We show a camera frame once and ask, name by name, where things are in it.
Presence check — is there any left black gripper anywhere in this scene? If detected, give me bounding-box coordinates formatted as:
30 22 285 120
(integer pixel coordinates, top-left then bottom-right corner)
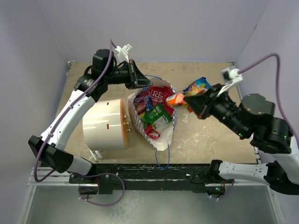
105 59 153 90

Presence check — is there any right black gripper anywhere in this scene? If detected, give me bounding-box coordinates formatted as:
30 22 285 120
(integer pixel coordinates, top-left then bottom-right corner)
183 82 248 137

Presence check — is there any blue snack bag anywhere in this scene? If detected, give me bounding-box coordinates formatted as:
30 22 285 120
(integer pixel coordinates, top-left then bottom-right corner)
183 77 211 96

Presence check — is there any orange snack bag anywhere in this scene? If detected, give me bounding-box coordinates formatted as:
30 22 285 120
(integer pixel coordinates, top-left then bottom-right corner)
165 93 188 108

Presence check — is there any magenta red snack bag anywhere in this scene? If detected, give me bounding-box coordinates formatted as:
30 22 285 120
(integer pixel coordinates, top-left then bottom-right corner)
148 86 174 105

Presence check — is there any blue checkered paper bag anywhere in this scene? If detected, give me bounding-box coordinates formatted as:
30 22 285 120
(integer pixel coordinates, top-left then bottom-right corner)
127 74 178 169

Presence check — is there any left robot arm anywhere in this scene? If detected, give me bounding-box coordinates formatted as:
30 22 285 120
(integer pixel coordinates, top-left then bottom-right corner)
28 44 153 183

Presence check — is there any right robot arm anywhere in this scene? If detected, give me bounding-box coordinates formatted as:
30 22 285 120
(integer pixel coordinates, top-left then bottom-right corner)
184 84 299 195

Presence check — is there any pink candy bag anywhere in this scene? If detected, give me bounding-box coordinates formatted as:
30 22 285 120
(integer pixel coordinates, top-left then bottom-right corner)
133 90 151 113

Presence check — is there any green snack bag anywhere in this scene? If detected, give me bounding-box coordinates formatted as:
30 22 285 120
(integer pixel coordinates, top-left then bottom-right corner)
140 104 172 125

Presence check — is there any small red snack bag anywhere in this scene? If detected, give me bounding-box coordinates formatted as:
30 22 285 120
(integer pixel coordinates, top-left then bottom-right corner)
144 125 161 140

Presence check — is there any white cylindrical container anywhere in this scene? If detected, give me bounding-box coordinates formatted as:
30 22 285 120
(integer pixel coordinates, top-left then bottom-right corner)
83 99 129 152

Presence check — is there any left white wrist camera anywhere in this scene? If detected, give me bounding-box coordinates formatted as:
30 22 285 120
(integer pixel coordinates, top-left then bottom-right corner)
115 44 133 63

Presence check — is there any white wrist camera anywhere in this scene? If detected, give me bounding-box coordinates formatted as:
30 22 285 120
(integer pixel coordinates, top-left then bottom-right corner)
115 44 133 63
217 68 243 97

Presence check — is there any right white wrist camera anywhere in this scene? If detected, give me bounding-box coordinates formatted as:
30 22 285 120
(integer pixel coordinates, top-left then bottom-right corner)
217 68 243 97

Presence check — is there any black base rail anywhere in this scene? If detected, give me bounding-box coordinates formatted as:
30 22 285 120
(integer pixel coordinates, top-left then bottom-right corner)
79 163 232 194

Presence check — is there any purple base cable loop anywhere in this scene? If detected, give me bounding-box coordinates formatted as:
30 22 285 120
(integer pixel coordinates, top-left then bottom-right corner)
78 174 126 207

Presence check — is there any aluminium frame rail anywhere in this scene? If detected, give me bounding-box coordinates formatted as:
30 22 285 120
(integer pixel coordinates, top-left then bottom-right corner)
29 167 268 187

